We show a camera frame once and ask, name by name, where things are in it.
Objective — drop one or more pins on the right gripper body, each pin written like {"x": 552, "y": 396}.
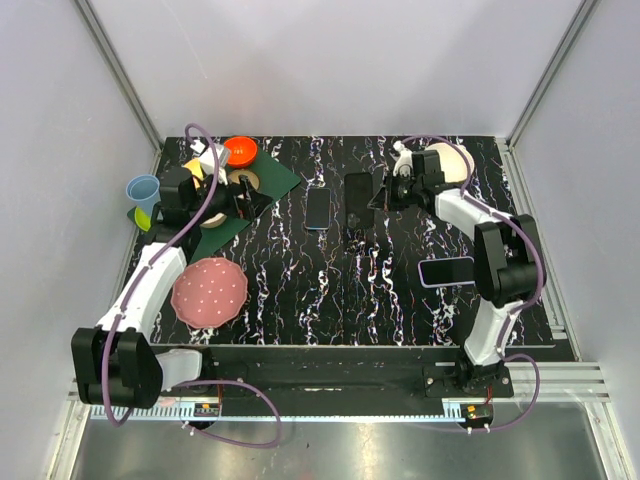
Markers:
{"x": 401, "y": 192}

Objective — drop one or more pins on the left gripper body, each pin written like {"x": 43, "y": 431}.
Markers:
{"x": 244, "y": 198}

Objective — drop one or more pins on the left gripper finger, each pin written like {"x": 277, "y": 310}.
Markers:
{"x": 246, "y": 187}
{"x": 256, "y": 204}

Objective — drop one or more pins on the black phone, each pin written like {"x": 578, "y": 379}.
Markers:
{"x": 318, "y": 209}

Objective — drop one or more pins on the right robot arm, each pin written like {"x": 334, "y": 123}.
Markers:
{"x": 509, "y": 271}

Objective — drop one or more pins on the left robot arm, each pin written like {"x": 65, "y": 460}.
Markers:
{"x": 115, "y": 364}

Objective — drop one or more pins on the phone in lilac case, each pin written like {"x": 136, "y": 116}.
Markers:
{"x": 446, "y": 272}

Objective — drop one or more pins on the bronze metal bowl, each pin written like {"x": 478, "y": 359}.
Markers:
{"x": 235, "y": 176}

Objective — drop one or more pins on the small white bowl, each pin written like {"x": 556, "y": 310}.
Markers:
{"x": 214, "y": 222}

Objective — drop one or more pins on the dark green mat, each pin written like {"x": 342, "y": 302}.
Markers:
{"x": 275, "y": 180}

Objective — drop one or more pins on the red bowl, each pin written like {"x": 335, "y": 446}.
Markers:
{"x": 243, "y": 151}

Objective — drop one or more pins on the yellow square plate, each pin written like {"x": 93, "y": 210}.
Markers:
{"x": 195, "y": 169}

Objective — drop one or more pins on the large white bowl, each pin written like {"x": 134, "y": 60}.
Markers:
{"x": 456, "y": 163}

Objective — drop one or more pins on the blue cup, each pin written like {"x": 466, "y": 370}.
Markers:
{"x": 143, "y": 190}

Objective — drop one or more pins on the pink dotted plate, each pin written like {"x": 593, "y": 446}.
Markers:
{"x": 209, "y": 293}

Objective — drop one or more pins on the lime green plate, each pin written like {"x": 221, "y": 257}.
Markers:
{"x": 142, "y": 219}

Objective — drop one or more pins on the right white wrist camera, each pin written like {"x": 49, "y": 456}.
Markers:
{"x": 403, "y": 166}

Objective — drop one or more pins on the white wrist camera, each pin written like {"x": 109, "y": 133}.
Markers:
{"x": 403, "y": 166}
{"x": 206, "y": 157}

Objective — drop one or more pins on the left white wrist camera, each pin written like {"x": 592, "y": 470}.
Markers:
{"x": 206, "y": 157}

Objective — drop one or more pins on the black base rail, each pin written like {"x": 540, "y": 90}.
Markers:
{"x": 328, "y": 382}

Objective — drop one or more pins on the left aluminium frame post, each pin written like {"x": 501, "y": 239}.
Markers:
{"x": 105, "y": 47}

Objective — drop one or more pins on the aluminium frame post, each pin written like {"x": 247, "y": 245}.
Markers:
{"x": 105, "y": 47}
{"x": 568, "y": 40}

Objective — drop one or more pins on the right aluminium frame post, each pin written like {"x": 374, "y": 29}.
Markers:
{"x": 568, "y": 40}

